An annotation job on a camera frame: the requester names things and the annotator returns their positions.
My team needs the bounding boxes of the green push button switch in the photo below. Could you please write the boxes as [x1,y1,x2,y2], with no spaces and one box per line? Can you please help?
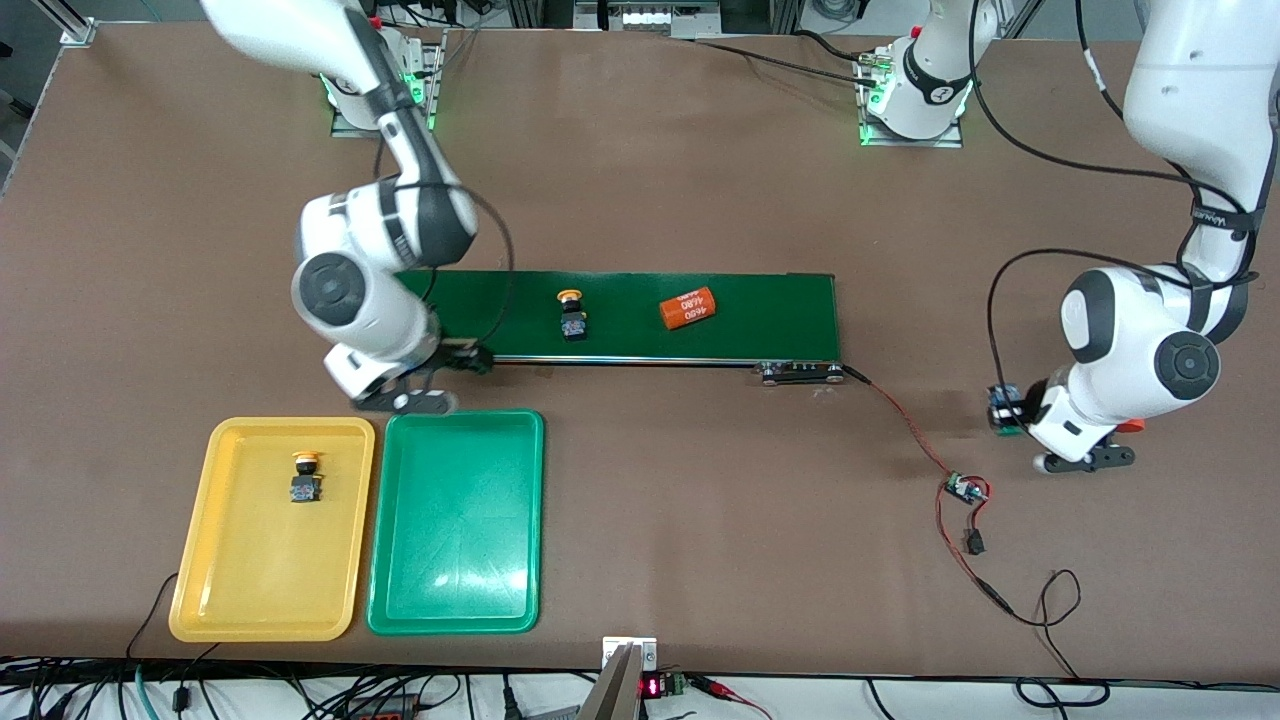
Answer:
[988,383,1026,438]

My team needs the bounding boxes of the green plastic tray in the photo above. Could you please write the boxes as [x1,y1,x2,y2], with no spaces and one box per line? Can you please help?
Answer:
[366,409,546,637]

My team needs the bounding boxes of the green conveyor belt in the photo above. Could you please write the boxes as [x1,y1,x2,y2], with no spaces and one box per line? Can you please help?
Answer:
[395,267,846,387]

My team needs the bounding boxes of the yellow plastic tray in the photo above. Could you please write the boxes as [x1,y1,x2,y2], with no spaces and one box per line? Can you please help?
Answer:
[168,416,376,643]

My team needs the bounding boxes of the black red power strip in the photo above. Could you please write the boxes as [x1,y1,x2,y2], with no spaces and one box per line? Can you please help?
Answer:
[345,692,421,720]

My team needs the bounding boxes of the grey metal bar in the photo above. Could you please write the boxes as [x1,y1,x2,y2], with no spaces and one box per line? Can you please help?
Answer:
[575,643,641,720]

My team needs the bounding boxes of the white device with ports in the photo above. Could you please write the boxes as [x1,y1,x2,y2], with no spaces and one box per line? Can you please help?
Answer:
[575,0,723,39]

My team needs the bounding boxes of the red clip lead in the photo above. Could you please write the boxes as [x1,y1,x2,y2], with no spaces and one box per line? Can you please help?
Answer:
[688,675,773,720]

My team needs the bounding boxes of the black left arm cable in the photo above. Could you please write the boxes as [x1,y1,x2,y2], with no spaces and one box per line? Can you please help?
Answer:
[968,0,1261,391]

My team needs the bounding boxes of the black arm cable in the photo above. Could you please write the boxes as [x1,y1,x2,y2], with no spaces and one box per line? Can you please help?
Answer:
[968,0,1261,391]
[375,140,516,346]

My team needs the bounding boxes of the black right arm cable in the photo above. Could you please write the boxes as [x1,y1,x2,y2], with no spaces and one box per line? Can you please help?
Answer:
[375,140,516,346]

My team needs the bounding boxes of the red black power wire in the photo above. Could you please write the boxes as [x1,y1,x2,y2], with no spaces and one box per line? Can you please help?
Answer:
[840,364,1111,709]

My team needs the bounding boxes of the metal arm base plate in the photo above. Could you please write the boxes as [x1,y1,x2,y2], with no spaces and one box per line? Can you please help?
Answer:
[330,28,441,139]
[858,50,964,149]

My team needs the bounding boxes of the small metal bracket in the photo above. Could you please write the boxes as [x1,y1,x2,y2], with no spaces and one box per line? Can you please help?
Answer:
[602,636,659,673]

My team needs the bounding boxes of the thin black cable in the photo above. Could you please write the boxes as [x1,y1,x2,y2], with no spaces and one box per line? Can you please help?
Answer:
[125,572,181,661]

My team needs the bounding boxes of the black cable on table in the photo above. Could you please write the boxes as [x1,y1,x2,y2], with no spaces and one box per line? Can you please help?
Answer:
[688,30,886,89]

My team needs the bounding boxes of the aluminium frame profile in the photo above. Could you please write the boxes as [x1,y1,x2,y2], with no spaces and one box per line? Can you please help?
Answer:
[33,0,98,46]

